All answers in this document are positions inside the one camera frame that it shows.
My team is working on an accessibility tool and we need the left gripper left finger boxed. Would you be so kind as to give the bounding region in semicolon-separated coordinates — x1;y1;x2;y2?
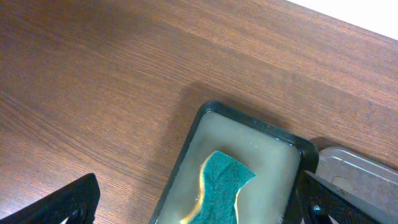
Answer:
1;173;100;224

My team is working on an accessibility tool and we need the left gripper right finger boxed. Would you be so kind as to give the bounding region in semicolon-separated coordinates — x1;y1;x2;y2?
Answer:
296;170;397;224

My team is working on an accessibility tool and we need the green yellow sponge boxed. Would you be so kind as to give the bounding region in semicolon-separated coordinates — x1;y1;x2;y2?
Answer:
180;151;256;224

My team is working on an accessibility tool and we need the brown serving tray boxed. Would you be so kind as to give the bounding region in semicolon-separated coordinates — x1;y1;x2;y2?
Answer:
316;147;397;223

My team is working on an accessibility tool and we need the black water tray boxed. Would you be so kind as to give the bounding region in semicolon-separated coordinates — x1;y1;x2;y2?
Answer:
150;101;319;223

